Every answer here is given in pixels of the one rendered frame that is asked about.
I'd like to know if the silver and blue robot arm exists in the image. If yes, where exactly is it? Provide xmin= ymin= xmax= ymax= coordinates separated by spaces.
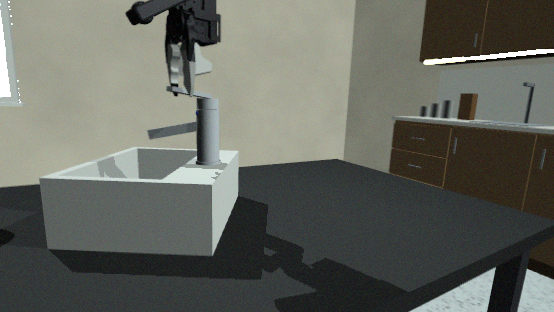
xmin=126 ymin=0 xmax=188 ymax=25

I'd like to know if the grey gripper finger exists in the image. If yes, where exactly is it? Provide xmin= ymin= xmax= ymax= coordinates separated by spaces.
xmin=165 ymin=34 xmax=183 ymax=87
xmin=180 ymin=19 xmax=212 ymax=97

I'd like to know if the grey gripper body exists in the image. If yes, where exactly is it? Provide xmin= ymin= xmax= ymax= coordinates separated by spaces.
xmin=166 ymin=0 xmax=221 ymax=47

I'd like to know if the white rectangular sink basin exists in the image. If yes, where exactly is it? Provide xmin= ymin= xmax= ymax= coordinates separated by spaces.
xmin=39 ymin=147 xmax=239 ymax=256

